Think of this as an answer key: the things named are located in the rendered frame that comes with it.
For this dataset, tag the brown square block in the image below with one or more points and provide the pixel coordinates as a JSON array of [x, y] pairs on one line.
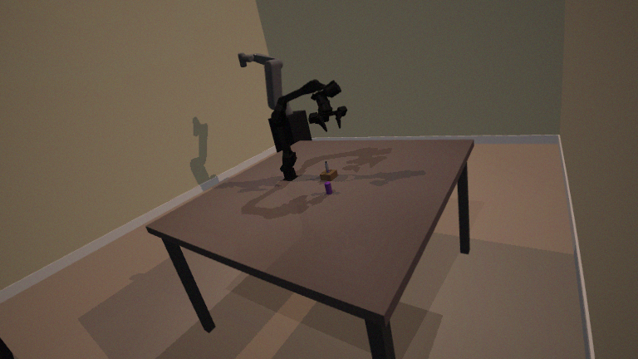
[[328, 176]]

